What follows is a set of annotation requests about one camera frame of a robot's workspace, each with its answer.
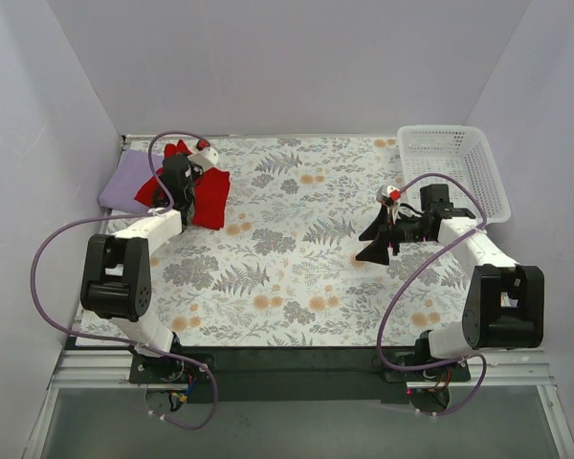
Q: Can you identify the red t shirt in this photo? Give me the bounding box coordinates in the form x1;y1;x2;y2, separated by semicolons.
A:
135;140;231;230

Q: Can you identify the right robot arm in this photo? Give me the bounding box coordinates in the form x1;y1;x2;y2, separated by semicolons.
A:
356;184;545;381

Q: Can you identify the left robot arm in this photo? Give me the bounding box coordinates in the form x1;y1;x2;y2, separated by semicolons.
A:
80;155;204;383

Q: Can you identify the folded lilac t shirt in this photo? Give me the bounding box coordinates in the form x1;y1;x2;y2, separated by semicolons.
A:
98;149;152;215

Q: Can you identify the white plastic basket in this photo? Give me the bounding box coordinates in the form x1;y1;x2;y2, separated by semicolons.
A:
397;124;511;224

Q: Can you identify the floral table mat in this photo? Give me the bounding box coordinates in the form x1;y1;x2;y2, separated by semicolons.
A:
76;136;513;348

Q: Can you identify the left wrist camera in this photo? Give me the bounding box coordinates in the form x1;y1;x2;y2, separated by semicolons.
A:
188;140;219;170

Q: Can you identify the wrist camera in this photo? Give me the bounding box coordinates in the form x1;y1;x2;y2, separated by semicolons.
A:
376;185;402;218
188;140;219;170

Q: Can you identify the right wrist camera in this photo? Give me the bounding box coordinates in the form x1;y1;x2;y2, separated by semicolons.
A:
376;185;402;218

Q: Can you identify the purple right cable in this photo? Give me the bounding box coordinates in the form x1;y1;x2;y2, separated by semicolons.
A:
376;174;489;417

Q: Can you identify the purple cable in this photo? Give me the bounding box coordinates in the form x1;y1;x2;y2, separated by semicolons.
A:
376;174;489;417
31;131;220;430

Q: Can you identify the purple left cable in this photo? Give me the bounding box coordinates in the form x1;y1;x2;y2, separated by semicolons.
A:
31;131;220;430

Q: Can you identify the aluminium table frame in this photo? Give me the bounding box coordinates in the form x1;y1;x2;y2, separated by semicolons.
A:
25;350;574;458

